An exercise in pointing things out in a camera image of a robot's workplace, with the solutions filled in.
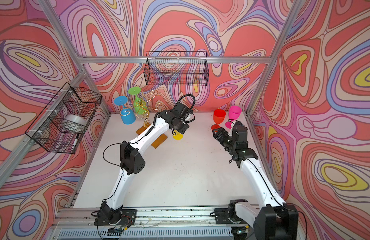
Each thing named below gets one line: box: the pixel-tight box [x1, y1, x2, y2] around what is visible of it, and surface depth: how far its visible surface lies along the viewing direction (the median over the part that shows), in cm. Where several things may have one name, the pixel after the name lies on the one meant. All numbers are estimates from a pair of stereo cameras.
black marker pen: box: [71, 134, 79, 151], surface depth 75 cm
